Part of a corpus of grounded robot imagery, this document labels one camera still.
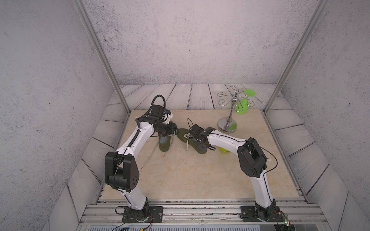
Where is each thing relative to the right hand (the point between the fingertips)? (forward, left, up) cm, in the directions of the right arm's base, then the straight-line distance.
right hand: (204, 144), depth 95 cm
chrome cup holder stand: (+20, -19, -4) cm, 28 cm away
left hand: (0, +16, +14) cm, 21 cm away
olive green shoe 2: (0, +10, +2) cm, 10 cm away
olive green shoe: (+1, +27, 0) cm, 27 cm away
